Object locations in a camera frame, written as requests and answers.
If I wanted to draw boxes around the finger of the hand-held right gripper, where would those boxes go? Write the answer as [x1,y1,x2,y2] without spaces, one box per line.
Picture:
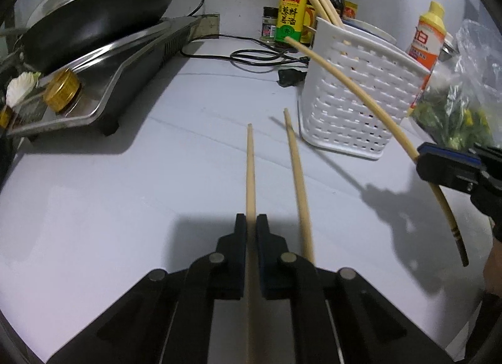
[416,151,484,193]
[418,143,482,161]

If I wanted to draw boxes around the black wok with wooden handle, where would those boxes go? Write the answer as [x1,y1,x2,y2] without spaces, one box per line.
[15,0,182,75]

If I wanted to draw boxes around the person's right forearm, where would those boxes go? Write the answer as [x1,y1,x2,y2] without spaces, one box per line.
[482,239,502,310]

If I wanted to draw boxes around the black power plug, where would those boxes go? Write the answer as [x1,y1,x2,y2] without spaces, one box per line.
[277,68,307,89]

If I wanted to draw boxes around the gold cap spice jar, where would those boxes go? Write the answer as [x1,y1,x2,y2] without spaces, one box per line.
[42,68,84,114]

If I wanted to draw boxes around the yellow orange squeeze bottle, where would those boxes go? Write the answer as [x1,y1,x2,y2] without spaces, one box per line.
[405,0,448,111]

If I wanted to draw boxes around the black cooker power cable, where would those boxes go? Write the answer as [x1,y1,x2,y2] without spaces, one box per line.
[176,0,311,75]

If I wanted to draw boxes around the flowering green vegetables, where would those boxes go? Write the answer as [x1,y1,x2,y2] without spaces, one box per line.
[409,89,495,150]

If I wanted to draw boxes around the black induction cooker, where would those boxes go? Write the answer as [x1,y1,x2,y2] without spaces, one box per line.
[5,15,201,138]

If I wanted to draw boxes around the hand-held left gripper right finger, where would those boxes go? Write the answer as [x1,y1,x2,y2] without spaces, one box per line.
[256,214,456,364]

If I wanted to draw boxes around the small black pot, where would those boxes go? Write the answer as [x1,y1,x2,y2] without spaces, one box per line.
[0,129,18,192]

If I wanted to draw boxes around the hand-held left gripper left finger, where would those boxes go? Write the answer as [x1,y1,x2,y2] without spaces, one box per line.
[46,213,248,364]

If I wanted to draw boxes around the yellow green label sauce bottle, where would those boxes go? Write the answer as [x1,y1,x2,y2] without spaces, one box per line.
[274,0,309,49]

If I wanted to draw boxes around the small seasoning jar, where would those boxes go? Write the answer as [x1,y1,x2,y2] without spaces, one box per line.
[259,6,280,44]

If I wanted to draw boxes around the clear plastic bag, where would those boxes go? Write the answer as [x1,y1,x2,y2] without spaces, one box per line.
[408,19,502,150]

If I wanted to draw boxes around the blue bowl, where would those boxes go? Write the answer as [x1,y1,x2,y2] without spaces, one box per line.
[342,18,398,46]

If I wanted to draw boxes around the white plastic utensil basket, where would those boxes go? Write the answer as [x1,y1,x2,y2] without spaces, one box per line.
[297,17,432,160]

